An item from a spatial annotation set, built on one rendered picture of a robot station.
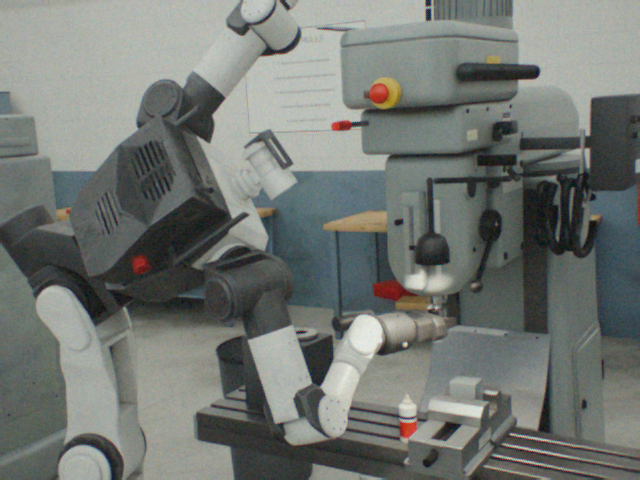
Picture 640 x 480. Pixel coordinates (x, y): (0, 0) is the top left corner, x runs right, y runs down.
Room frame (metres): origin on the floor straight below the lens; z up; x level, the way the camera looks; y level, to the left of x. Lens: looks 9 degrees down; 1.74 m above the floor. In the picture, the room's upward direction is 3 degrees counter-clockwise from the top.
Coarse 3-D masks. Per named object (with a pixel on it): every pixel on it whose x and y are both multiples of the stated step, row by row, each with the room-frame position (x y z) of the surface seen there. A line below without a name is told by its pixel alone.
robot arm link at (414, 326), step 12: (396, 312) 1.77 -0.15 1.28; (408, 312) 1.84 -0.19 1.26; (420, 312) 1.82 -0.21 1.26; (396, 324) 1.72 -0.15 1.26; (408, 324) 1.74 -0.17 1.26; (420, 324) 1.75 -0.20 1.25; (432, 324) 1.77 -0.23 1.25; (444, 324) 1.77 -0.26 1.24; (408, 336) 1.73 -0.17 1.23; (420, 336) 1.75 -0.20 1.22; (432, 336) 1.77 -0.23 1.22; (444, 336) 1.76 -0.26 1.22; (408, 348) 1.75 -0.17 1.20
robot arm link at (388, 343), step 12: (360, 312) 1.75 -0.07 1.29; (372, 312) 1.76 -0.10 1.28; (336, 324) 1.72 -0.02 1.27; (348, 324) 1.72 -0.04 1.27; (384, 324) 1.72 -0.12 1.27; (384, 336) 1.71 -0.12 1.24; (396, 336) 1.71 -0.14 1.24; (336, 348) 1.73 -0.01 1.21; (384, 348) 1.71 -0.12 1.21; (396, 348) 1.72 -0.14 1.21
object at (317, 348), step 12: (300, 336) 2.03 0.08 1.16; (312, 336) 2.03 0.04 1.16; (324, 336) 2.06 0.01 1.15; (312, 348) 2.01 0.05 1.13; (324, 348) 2.04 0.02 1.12; (252, 360) 2.09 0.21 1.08; (312, 360) 2.00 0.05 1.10; (324, 360) 2.04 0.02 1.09; (252, 372) 2.10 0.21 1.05; (312, 372) 2.00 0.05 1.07; (324, 372) 2.04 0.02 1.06; (252, 384) 2.10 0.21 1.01; (252, 396) 2.10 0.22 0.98; (264, 396) 2.07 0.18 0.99
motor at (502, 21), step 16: (448, 0) 1.98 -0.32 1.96; (464, 0) 1.96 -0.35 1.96; (480, 0) 1.96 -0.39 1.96; (496, 0) 1.97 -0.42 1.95; (512, 0) 2.02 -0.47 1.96; (448, 16) 1.98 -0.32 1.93; (464, 16) 1.96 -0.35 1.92; (480, 16) 1.96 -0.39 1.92; (496, 16) 1.97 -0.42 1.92; (512, 16) 2.03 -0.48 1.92
